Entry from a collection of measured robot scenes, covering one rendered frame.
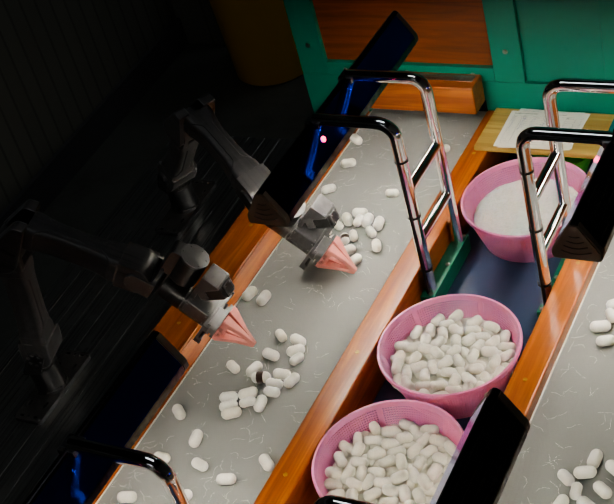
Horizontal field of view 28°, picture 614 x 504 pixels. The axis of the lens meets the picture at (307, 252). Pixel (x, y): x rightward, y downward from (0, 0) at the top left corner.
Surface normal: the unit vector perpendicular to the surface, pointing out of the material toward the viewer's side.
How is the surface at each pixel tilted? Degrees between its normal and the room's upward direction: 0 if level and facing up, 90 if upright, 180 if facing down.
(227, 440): 0
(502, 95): 90
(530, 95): 90
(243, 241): 0
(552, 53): 90
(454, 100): 90
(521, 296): 0
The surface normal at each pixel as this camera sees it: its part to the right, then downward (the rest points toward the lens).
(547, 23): -0.43, 0.64
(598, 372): -0.23, -0.77
